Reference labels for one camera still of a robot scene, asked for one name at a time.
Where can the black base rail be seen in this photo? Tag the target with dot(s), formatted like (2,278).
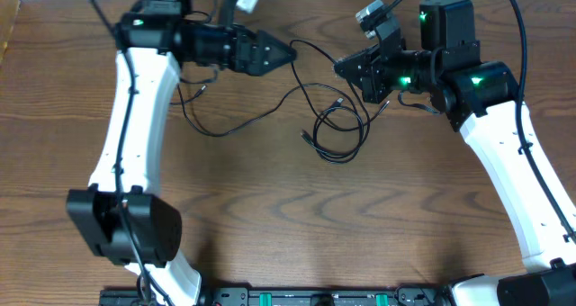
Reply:
(408,295)

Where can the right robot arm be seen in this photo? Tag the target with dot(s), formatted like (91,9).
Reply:
(483,103)

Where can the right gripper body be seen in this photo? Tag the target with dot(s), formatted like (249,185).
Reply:
(401,73)

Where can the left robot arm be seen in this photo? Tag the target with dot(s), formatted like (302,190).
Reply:
(120,213)

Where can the wooden side panel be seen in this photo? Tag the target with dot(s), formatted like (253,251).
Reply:
(9,10)

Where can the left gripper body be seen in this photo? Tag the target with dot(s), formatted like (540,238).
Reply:
(240,61)

